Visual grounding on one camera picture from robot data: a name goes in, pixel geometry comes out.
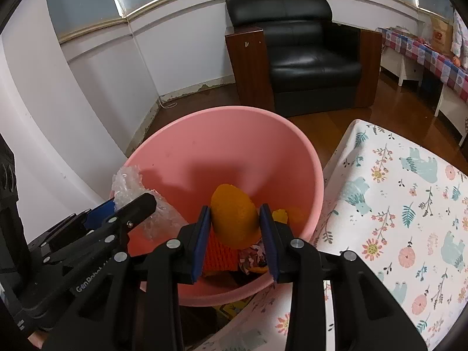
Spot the red white paper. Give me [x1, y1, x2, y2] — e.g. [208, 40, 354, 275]
[238, 240, 268, 275]

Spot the clear bubble wrap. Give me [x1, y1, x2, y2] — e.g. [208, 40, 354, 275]
[112, 166, 187, 240]

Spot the orange peel piece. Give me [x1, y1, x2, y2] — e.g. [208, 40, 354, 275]
[210, 184, 261, 250]
[272, 207, 307, 235]

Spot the red foam net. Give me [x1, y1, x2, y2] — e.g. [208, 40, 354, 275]
[202, 229, 239, 276]

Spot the yellow printed box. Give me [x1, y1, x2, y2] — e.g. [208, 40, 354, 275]
[214, 295, 254, 321]

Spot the floral bear tablecloth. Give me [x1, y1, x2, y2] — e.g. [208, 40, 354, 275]
[193, 118, 468, 351]

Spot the black leather armchair left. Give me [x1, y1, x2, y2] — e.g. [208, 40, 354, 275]
[225, 0, 381, 117]

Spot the checkered tablecloth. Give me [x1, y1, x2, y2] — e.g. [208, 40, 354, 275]
[378, 28, 468, 103]

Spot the orange fruit on table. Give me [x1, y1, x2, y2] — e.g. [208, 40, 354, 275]
[452, 56, 461, 67]

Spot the brown paper bag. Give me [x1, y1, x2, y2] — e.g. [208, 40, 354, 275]
[431, 16, 453, 56]

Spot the floral children's jacket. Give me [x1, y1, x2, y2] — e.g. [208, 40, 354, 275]
[450, 10, 468, 70]

